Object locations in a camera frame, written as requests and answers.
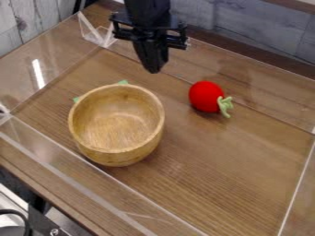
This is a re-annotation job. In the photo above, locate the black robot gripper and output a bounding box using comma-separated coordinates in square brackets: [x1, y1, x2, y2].
[110, 11, 188, 74]

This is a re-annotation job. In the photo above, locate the red plush fruit green stem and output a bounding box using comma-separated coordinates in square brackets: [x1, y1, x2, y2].
[188, 80, 234, 118]

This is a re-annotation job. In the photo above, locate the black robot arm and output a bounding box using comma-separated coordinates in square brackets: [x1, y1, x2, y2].
[110, 0, 188, 74]

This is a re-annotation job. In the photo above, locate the green mat under bowl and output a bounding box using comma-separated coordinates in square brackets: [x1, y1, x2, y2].
[72, 79, 130, 103]

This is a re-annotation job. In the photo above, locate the light wooden bowl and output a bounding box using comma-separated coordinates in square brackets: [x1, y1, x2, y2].
[68, 84, 166, 167]

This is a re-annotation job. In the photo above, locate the clear acrylic tray enclosure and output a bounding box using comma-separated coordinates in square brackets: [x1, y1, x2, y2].
[0, 18, 315, 236]

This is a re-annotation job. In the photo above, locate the black metal bracket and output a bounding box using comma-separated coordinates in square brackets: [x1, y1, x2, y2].
[28, 206, 71, 236]

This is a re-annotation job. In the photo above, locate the black cable at corner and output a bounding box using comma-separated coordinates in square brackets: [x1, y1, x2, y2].
[0, 208, 35, 236]

